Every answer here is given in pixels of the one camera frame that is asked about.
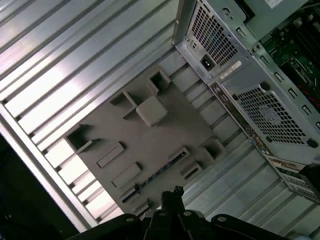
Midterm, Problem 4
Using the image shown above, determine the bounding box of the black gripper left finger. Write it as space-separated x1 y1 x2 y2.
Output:
66 190 177 240

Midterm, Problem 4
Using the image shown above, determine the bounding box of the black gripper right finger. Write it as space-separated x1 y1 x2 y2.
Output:
174 186 290 240

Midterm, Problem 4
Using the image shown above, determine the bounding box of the grey parts rack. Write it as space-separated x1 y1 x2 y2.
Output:
64 64 226 218

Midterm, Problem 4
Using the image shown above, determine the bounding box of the black open PC case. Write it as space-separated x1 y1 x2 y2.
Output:
171 0 320 203

